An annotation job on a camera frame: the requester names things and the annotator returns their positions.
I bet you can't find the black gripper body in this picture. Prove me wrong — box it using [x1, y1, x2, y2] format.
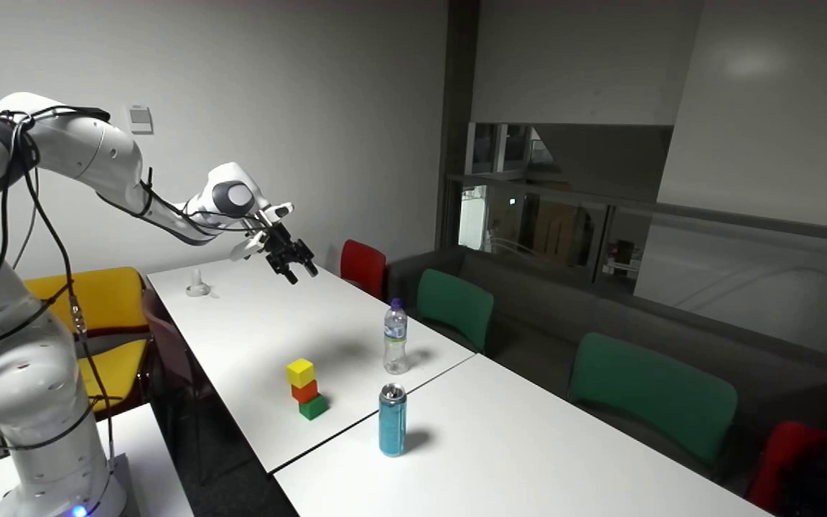
[255, 222, 308, 272]

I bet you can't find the clear plastic water bottle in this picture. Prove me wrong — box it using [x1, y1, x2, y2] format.
[381, 297, 411, 376]

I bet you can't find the red chair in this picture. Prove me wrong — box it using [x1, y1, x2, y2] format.
[746, 416, 827, 514]
[338, 239, 391, 301]

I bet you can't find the yellow block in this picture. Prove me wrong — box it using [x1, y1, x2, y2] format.
[285, 356, 319, 392]

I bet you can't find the green block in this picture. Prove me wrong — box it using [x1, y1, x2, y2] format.
[296, 395, 332, 422]

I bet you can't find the green chair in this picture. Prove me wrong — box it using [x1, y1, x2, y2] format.
[569, 331, 741, 471]
[411, 268, 500, 354]

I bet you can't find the blue drink can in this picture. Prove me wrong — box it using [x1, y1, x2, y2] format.
[377, 383, 411, 461]

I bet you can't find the yellow chair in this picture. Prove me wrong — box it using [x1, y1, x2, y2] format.
[0, 264, 153, 443]

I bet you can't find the grey upholstered bench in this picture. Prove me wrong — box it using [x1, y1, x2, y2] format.
[384, 245, 827, 482]

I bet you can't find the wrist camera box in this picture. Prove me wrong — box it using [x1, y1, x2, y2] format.
[255, 199, 298, 219]

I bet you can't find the white wall switch box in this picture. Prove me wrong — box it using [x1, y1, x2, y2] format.
[127, 102, 157, 139]

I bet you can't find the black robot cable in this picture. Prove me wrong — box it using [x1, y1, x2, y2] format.
[0, 102, 157, 517]

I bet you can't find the black stereo camera bar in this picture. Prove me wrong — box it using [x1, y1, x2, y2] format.
[48, 102, 112, 123]

